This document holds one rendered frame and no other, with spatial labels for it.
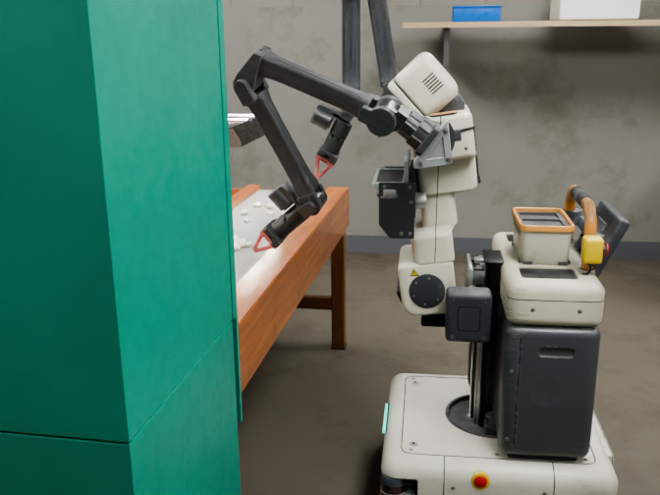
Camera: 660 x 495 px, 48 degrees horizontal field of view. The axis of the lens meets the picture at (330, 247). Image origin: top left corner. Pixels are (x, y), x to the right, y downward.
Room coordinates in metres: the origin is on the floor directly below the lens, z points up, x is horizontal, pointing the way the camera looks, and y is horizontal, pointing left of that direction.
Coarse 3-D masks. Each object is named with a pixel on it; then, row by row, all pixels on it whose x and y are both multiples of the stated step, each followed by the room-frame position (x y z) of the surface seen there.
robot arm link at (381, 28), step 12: (372, 0) 2.36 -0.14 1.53; (384, 0) 2.35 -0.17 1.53; (372, 12) 2.36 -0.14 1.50; (384, 12) 2.35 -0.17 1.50; (372, 24) 2.36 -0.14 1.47; (384, 24) 2.35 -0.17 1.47; (384, 36) 2.35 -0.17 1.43; (384, 48) 2.35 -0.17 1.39; (384, 60) 2.35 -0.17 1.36; (384, 72) 2.35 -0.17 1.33; (396, 72) 2.35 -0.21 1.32; (384, 84) 2.32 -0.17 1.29
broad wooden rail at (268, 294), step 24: (336, 192) 3.22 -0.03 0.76; (312, 216) 2.79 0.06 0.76; (336, 216) 3.03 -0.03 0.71; (288, 240) 2.45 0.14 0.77; (312, 240) 2.56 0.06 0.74; (336, 240) 3.02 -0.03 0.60; (264, 264) 2.18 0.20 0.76; (288, 264) 2.19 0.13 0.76; (312, 264) 2.55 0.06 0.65; (240, 288) 1.96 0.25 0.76; (264, 288) 1.96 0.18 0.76; (288, 288) 2.19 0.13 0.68; (240, 312) 1.77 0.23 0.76; (264, 312) 1.92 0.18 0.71; (288, 312) 2.18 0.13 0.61; (240, 336) 1.70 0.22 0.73; (264, 336) 1.91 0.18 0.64; (240, 360) 1.69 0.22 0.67
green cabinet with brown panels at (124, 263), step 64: (0, 0) 1.04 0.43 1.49; (64, 0) 1.03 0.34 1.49; (128, 0) 1.14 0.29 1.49; (192, 0) 1.40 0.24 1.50; (0, 64) 1.05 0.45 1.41; (64, 64) 1.03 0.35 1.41; (128, 64) 1.12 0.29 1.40; (192, 64) 1.38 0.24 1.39; (0, 128) 1.05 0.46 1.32; (64, 128) 1.03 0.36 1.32; (128, 128) 1.11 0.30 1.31; (192, 128) 1.37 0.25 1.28; (0, 192) 1.05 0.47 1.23; (64, 192) 1.03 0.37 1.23; (128, 192) 1.09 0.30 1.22; (192, 192) 1.35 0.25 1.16; (0, 256) 1.05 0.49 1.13; (64, 256) 1.03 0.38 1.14; (128, 256) 1.07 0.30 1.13; (192, 256) 1.33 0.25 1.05; (0, 320) 1.06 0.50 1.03; (64, 320) 1.04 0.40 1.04; (128, 320) 1.05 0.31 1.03; (192, 320) 1.31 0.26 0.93; (0, 384) 1.06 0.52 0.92; (64, 384) 1.04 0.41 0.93; (128, 384) 1.03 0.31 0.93
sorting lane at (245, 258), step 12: (264, 192) 3.35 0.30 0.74; (240, 204) 3.11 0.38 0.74; (252, 204) 3.11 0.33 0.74; (264, 204) 3.11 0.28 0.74; (240, 216) 2.90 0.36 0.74; (252, 216) 2.90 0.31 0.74; (264, 216) 2.90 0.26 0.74; (276, 216) 2.90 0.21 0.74; (240, 228) 2.72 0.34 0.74; (252, 228) 2.71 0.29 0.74; (252, 240) 2.55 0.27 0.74; (264, 240) 2.55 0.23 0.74; (240, 252) 2.39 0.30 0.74; (252, 252) 2.39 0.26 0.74; (264, 252) 2.38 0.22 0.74; (240, 264) 2.26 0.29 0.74; (252, 264) 2.26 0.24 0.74; (240, 276) 2.14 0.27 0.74
